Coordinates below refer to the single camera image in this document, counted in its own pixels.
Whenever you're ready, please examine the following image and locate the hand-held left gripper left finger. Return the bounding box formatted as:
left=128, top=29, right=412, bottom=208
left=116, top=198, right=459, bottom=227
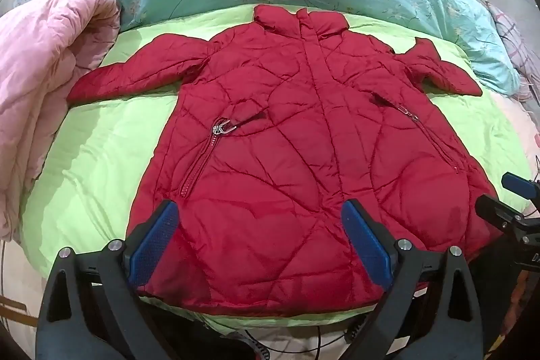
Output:
left=36, top=199, right=182, bottom=360

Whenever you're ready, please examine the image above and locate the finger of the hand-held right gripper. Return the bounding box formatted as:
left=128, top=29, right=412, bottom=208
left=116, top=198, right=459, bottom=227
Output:
left=501, top=171, right=540, bottom=201
left=475, top=193, right=533, bottom=236

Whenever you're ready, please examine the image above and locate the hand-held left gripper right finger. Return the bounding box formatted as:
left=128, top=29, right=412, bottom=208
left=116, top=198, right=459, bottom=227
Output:
left=341, top=199, right=484, bottom=360

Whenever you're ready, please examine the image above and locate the red puffer jacket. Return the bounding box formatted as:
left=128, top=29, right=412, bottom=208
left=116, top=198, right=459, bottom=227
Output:
left=66, top=3, right=505, bottom=319

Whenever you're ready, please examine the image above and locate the light green bed sheet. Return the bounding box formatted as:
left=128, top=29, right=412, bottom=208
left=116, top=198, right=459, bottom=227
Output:
left=19, top=3, right=536, bottom=329

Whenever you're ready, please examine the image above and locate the pink plaid cloth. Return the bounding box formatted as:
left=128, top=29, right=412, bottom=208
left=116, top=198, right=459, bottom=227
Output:
left=484, top=0, right=540, bottom=101

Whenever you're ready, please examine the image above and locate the pink quilt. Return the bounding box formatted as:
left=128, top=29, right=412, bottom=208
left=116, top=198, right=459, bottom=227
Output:
left=0, top=0, right=123, bottom=243

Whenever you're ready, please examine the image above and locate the black cable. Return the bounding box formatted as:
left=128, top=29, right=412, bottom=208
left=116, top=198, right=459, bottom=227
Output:
left=236, top=324, right=353, bottom=360

